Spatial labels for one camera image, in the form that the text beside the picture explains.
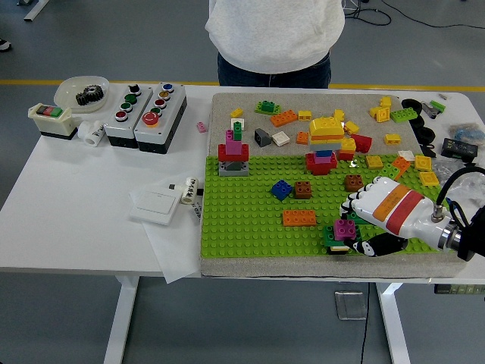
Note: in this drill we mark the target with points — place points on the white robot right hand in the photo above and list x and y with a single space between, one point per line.
394 208

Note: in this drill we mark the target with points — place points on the dark green 2x4 brick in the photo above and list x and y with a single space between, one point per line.
329 235
359 222

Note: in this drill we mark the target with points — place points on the magenta 2x2 brick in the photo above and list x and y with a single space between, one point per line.
345 229

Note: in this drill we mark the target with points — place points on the orange small brick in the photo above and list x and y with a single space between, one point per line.
401 163

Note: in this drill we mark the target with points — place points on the brown 2x2 brick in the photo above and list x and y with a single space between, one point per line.
303 189
354 183

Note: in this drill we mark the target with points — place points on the black white small brick stack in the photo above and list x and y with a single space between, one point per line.
338 249

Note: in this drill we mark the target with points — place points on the yellow small brick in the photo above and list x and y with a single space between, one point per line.
304 115
392 139
236 112
338 114
385 101
351 126

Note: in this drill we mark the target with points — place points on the red 2x2 brick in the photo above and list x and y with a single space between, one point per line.
345 155

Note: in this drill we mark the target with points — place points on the red slope brick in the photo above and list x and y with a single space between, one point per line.
362 143

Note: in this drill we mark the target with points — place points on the red rounded brick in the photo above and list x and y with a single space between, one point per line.
320 169

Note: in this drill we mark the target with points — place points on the blue flat brick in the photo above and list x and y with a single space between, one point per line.
324 154

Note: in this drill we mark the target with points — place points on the lime green 2x3 brick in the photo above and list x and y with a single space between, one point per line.
404 115

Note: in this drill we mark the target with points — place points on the orange 2x4 brick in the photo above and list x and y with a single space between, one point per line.
299 218
284 118

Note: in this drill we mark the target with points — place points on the yellow upturned 2x2 brick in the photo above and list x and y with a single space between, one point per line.
380 113

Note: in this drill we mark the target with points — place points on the yellow orange brick stack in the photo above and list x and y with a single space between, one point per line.
326 127

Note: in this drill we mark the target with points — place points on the blue 2x2 brick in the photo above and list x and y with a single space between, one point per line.
282 189

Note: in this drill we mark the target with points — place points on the orange 2x2 brick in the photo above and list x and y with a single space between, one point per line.
302 138

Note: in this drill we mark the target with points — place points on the white upturned 2x2 brick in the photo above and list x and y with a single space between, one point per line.
280 139

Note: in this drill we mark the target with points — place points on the green studded baseplate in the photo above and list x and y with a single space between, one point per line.
246 227

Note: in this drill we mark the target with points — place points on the dark grey slope brick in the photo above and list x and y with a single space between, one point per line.
262 137

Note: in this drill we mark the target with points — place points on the green brick on lime plate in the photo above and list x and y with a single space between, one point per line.
266 107

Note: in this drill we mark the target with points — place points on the grey base brick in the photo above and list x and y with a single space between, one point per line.
227 170

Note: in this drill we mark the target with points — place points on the pink tall brick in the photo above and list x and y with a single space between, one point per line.
233 146

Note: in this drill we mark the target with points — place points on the small dark green brick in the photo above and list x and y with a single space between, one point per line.
237 132

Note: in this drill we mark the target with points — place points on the red wide brick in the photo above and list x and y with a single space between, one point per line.
223 153

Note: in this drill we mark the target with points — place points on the small pink brick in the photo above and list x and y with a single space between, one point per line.
202 127

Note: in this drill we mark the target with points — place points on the lime green 2x4 plate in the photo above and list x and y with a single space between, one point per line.
390 170

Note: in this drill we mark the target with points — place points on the yellow 2x2 plate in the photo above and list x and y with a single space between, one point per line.
374 162
429 178
423 162

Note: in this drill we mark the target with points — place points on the white flat tile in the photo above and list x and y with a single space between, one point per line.
406 154

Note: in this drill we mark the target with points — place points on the small black part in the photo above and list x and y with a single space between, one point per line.
428 149

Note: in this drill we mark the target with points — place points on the black rubber tyre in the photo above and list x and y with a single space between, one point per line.
417 107
418 123
431 134

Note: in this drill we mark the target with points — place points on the pink flat plate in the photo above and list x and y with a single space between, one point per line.
322 160

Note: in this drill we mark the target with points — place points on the black digital meter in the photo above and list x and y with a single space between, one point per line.
458 147

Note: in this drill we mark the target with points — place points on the table height control panel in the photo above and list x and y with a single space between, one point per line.
458 290

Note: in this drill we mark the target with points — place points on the plastic bag with blue part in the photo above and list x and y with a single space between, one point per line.
468 132

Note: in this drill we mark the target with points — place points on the metal floor outlet box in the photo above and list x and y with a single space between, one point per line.
350 305

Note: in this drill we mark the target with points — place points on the lime green flat piece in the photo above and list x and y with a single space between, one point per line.
439 105

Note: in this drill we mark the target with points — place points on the white table leg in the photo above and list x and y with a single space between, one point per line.
394 326
121 322

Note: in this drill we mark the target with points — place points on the white square tile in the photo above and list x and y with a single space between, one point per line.
238 123

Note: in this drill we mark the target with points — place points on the grey-brown foam mat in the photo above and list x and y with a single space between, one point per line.
250 102

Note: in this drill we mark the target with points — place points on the white printed label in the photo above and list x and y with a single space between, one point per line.
195 214

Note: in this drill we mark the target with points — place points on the labelled white pipe tee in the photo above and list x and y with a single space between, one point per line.
188 191

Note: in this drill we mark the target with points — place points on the person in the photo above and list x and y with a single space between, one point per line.
274 30

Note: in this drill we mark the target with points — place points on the white paper sheet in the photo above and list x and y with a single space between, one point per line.
174 250

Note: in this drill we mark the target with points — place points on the grey emergency-stop button box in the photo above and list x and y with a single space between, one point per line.
159 132

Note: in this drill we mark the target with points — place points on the grey four-button control box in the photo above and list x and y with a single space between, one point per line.
123 127

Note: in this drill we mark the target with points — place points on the white pipe tee fitting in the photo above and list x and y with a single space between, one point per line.
92 132

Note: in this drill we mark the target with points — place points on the black metal gear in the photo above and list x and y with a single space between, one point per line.
89 96

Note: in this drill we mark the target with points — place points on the translucent white plastic dish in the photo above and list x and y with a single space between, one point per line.
66 91

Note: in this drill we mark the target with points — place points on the black white shoe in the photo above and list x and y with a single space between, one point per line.
4 44

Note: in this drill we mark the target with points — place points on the white wall switch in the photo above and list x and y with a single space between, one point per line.
155 204

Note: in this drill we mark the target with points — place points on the beige red-green switch box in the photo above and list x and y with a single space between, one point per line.
53 121

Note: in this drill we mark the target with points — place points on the grey metal frame foot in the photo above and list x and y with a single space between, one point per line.
36 13

